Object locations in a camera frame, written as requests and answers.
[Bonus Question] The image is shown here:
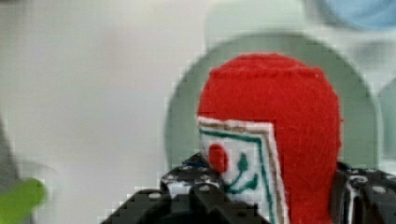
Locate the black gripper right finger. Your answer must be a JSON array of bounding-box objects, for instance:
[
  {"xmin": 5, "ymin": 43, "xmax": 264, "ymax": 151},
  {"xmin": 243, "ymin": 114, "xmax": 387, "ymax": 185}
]
[{"xmin": 330, "ymin": 162, "xmax": 396, "ymax": 224}]

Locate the green oval strainer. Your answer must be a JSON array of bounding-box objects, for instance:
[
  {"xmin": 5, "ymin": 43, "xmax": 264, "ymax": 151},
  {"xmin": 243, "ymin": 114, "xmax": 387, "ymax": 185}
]
[{"xmin": 164, "ymin": 32, "xmax": 384, "ymax": 168}]

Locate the green strainer handle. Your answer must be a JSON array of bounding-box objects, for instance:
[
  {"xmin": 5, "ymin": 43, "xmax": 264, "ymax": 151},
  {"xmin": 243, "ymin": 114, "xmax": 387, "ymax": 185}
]
[{"xmin": 0, "ymin": 178, "xmax": 47, "ymax": 224}]

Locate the blue bowl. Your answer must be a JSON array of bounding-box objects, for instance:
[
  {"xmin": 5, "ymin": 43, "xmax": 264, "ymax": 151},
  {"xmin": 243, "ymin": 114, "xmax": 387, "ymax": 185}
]
[{"xmin": 318, "ymin": 0, "xmax": 396, "ymax": 31}]

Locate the red felt ketchup bottle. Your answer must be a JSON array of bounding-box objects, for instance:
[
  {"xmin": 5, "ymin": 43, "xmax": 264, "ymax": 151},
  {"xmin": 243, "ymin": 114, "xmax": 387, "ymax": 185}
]
[{"xmin": 196, "ymin": 53, "xmax": 341, "ymax": 224}]

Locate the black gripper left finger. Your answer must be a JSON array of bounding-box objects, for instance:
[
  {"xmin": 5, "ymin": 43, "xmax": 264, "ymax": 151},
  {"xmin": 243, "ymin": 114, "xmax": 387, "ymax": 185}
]
[{"xmin": 101, "ymin": 153, "xmax": 270, "ymax": 224}]

